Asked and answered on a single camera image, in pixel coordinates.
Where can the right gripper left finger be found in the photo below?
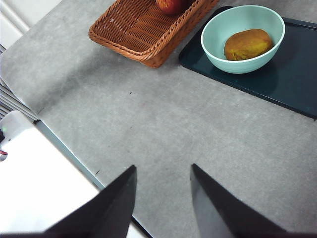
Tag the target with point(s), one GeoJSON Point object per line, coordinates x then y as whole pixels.
{"type": "Point", "coordinates": [111, 210]}

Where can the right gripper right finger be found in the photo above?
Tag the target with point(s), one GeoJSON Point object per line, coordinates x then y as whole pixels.
{"type": "Point", "coordinates": [218, 213]}

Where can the teal ribbed bowl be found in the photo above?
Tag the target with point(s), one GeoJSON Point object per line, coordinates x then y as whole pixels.
{"type": "Point", "coordinates": [218, 57]}

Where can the brown kiwifruit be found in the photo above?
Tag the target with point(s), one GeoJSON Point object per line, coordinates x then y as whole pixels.
{"type": "Point", "coordinates": [247, 44]}

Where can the white device with green light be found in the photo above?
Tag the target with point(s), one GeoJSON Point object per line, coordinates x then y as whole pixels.
{"type": "Point", "coordinates": [15, 121]}

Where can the grey ribbed panel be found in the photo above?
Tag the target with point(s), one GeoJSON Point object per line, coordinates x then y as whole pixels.
{"type": "Point", "coordinates": [10, 104]}

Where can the dark rectangular tray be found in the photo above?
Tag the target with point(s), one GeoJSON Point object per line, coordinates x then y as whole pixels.
{"type": "Point", "coordinates": [292, 74]}

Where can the brown wicker basket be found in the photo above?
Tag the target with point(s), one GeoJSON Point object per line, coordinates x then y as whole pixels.
{"type": "Point", "coordinates": [146, 32]}

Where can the red yellow apple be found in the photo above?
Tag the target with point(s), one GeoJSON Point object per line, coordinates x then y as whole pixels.
{"type": "Point", "coordinates": [172, 6]}

